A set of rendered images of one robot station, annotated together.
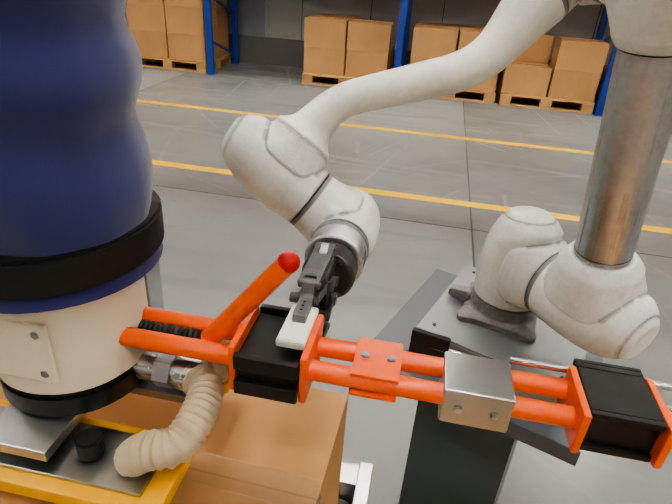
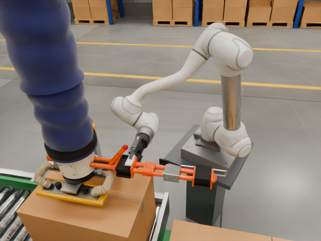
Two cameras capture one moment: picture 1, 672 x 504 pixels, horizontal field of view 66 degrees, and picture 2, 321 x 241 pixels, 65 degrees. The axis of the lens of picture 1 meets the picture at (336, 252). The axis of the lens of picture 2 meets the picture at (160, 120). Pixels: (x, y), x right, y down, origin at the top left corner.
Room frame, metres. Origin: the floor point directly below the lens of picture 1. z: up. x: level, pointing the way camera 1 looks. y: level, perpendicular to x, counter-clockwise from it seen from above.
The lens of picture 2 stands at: (-0.38, -0.19, 2.01)
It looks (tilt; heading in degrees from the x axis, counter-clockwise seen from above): 35 degrees down; 5
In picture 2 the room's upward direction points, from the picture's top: 3 degrees counter-clockwise
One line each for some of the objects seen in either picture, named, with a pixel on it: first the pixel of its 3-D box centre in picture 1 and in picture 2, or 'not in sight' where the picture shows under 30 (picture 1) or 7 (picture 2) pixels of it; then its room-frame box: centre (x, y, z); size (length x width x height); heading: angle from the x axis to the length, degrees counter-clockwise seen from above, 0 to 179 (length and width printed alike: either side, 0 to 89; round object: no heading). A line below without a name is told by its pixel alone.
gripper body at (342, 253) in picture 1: (325, 280); (140, 144); (0.60, 0.01, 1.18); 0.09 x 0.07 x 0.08; 171
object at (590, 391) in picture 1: (612, 414); (202, 177); (0.39, -0.29, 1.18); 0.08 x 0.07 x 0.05; 81
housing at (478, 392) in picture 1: (474, 390); (172, 173); (0.41, -0.16, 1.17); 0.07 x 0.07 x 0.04; 81
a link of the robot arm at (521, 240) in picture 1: (521, 255); (214, 123); (1.04, -0.42, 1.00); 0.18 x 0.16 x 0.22; 31
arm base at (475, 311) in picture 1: (494, 300); (208, 137); (1.06, -0.39, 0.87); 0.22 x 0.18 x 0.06; 67
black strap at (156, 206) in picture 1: (53, 224); (71, 140); (0.49, 0.30, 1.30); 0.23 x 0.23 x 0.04
